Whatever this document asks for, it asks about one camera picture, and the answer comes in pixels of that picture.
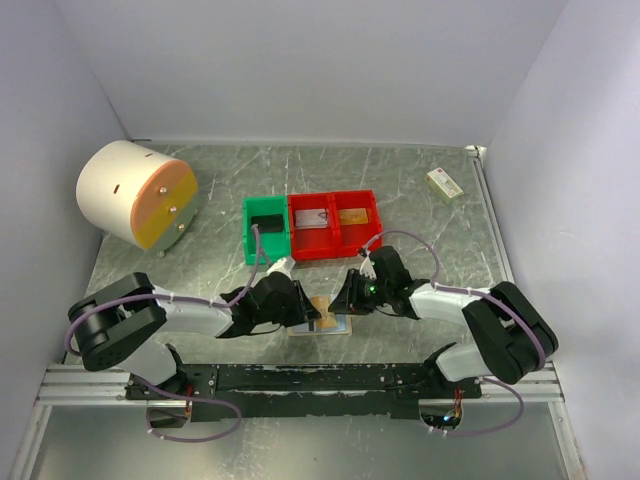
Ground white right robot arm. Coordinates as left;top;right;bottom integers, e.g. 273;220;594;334
328;246;559;398

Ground white cylinder with orange face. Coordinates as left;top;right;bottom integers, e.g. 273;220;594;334
76;140;199;253

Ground red bin right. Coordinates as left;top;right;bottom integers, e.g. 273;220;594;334
332;190;383;257

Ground black credit card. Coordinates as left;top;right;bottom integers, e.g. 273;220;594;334
250;214;285;234

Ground green plastic bin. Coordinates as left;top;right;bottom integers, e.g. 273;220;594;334
243;196;291;265

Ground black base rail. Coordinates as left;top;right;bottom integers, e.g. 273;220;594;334
124;362;484;424

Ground tan card holder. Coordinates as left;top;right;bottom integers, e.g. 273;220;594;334
287;314;352;337

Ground silver credit card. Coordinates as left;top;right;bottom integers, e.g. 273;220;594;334
294;208;329;230

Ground red bin middle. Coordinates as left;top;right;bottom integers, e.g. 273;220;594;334
288;192;338;262

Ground small white cardboard box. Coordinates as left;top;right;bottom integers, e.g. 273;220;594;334
425;167;464;204

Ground orange credit card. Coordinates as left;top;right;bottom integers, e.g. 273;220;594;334
338;208;369;226

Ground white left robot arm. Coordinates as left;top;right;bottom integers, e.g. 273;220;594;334
65;257;321;399

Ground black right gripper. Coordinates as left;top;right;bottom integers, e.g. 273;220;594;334
329;268;391;315

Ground red bin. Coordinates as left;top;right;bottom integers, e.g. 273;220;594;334
332;190;383;257
288;192;338;262

